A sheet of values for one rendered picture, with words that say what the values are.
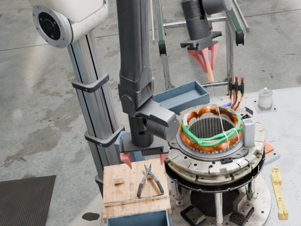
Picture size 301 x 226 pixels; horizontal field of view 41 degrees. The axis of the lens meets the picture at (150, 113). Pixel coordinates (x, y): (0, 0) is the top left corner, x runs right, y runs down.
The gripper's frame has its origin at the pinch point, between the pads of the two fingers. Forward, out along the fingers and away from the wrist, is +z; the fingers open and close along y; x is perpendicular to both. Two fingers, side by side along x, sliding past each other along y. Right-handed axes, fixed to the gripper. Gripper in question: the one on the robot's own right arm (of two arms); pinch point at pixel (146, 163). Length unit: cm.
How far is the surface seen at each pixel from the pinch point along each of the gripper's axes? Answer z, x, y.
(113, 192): 10.6, 0.0, -10.7
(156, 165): 10.4, 8.0, 2.9
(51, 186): 125, 104, -67
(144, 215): 10.4, -9.2, -2.2
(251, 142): 4.2, 6.7, 31.5
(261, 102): 36, 60, 53
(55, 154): 128, 136, -67
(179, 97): 16, 46, 15
